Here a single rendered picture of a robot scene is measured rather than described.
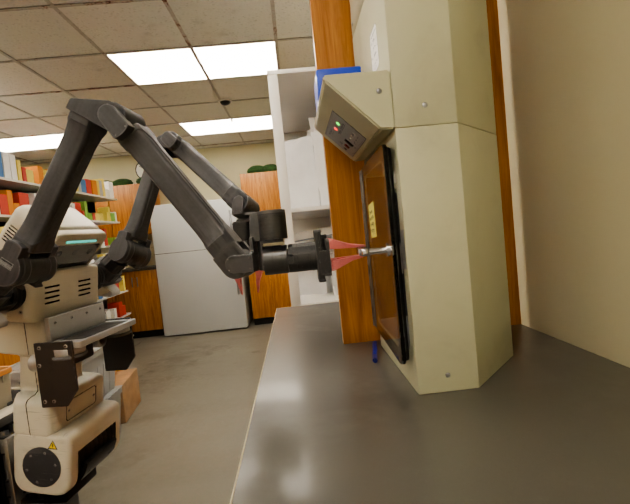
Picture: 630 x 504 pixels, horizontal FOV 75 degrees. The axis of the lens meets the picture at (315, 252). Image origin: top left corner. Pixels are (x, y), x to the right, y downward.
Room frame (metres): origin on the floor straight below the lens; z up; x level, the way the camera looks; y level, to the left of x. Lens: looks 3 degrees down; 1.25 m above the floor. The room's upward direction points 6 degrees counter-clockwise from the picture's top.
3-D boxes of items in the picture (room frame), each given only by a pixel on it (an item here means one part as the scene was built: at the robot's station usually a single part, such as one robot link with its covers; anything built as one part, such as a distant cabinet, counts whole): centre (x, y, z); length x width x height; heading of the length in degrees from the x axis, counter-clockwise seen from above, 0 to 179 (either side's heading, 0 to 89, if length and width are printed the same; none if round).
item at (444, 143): (0.87, -0.28, 1.33); 0.32 x 0.25 x 0.77; 3
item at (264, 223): (0.82, 0.11, 1.24); 0.12 x 0.09 x 0.11; 82
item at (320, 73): (0.96, -0.09, 1.56); 0.10 x 0.10 x 0.09; 3
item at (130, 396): (3.06, 1.66, 0.14); 0.41 x 0.32 x 0.28; 9
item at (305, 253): (0.81, 0.02, 1.20); 0.07 x 0.07 x 0.10; 2
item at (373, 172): (0.87, -0.14, 1.19); 0.30 x 0.01 x 0.40; 0
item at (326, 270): (0.81, -0.05, 1.20); 0.09 x 0.07 x 0.07; 92
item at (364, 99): (0.87, -0.09, 1.46); 0.32 x 0.11 x 0.10; 3
